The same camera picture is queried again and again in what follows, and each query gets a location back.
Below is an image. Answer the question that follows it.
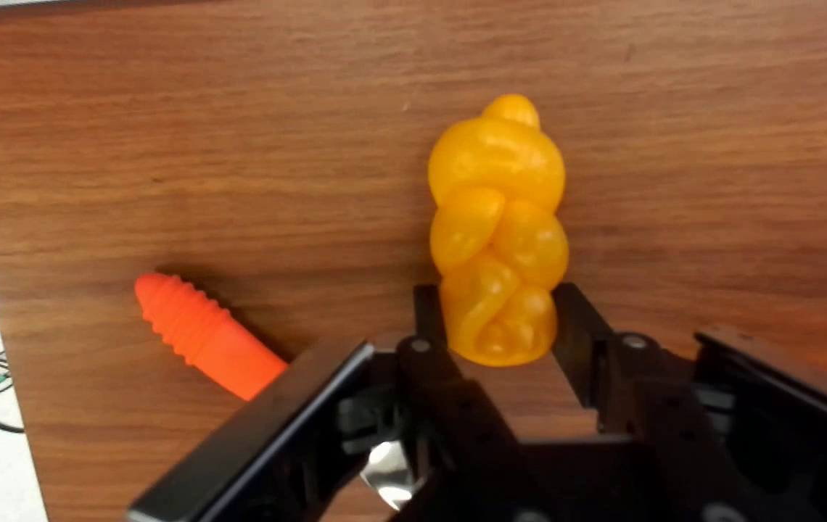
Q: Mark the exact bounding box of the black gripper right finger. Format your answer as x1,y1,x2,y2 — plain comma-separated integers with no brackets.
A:
553,280,827,522

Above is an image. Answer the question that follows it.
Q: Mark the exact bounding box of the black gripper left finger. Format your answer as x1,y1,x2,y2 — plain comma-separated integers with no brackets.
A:
126,280,532,522

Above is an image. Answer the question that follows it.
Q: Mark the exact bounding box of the braided yellow plastic bread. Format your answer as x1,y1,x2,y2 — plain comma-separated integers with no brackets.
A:
426,89,573,370

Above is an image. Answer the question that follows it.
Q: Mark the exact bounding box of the metal spoon orange handle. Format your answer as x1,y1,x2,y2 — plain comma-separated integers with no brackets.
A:
130,270,425,513

